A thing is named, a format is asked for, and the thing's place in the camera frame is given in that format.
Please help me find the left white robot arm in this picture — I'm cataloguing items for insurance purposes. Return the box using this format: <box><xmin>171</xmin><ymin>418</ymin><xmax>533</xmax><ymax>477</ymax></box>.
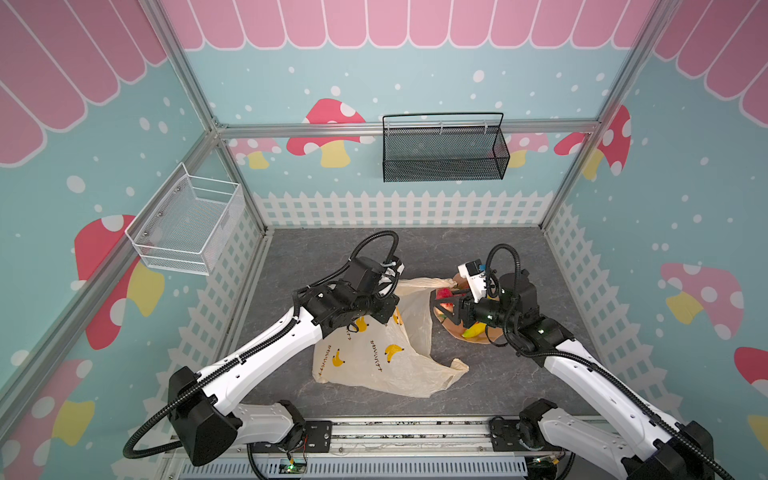
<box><xmin>122</xmin><ymin>255</ymin><xmax>404</xmax><ymax>466</ymax></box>

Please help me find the peach wavy plate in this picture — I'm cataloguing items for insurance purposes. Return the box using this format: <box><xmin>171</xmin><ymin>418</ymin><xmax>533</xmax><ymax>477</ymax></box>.
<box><xmin>441</xmin><ymin>274</ymin><xmax>503</xmax><ymax>346</ymax></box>

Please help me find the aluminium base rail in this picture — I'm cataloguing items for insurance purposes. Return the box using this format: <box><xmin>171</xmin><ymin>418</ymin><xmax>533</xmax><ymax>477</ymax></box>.
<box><xmin>158</xmin><ymin>415</ymin><xmax>667</xmax><ymax>480</ymax></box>

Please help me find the black wire basket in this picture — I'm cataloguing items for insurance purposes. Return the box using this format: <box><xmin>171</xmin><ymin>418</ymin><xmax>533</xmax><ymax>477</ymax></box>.
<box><xmin>382</xmin><ymin>112</ymin><xmax>511</xmax><ymax>183</ymax></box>

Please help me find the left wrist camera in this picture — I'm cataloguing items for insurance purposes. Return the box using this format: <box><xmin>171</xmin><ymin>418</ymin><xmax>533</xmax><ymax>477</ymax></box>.
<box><xmin>379</xmin><ymin>257</ymin><xmax>404</xmax><ymax>290</ymax></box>

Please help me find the white wire basket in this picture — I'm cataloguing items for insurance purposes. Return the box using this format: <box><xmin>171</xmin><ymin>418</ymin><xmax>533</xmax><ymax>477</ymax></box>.
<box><xmin>125</xmin><ymin>164</ymin><xmax>245</xmax><ymax>276</ymax></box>

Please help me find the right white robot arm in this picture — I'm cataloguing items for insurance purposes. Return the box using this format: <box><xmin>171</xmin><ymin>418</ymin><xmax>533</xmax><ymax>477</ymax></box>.
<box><xmin>449</xmin><ymin>264</ymin><xmax>731</xmax><ymax>479</ymax></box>

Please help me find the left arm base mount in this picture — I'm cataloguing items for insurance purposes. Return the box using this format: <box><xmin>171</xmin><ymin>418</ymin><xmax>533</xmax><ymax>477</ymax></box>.
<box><xmin>252</xmin><ymin>420</ymin><xmax>333</xmax><ymax>455</ymax></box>

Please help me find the yellow green mango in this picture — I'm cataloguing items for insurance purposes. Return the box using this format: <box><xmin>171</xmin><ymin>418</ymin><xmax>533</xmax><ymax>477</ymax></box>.
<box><xmin>462</xmin><ymin>322</ymin><xmax>487</xmax><ymax>339</ymax></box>

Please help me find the red strawberry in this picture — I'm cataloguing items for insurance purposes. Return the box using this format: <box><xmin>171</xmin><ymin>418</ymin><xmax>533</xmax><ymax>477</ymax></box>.
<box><xmin>435</xmin><ymin>288</ymin><xmax>454</xmax><ymax>300</ymax></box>

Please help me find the banana print plastic bag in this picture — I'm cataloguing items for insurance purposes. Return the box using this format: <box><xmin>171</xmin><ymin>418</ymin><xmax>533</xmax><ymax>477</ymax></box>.
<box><xmin>312</xmin><ymin>278</ymin><xmax>469</xmax><ymax>398</ymax></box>

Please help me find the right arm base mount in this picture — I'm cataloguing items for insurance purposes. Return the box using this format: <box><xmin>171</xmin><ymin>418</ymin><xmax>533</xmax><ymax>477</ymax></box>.
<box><xmin>488</xmin><ymin>416</ymin><xmax>568</xmax><ymax>455</ymax></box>

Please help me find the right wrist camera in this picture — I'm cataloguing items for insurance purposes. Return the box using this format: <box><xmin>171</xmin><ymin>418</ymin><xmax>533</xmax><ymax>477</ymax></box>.
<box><xmin>458</xmin><ymin>259</ymin><xmax>487</xmax><ymax>303</ymax></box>

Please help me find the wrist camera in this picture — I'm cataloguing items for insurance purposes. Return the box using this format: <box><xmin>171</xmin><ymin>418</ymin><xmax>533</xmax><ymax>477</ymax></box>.
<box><xmin>379</xmin><ymin>257</ymin><xmax>404</xmax><ymax>290</ymax></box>
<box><xmin>458</xmin><ymin>259</ymin><xmax>487</xmax><ymax>303</ymax></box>

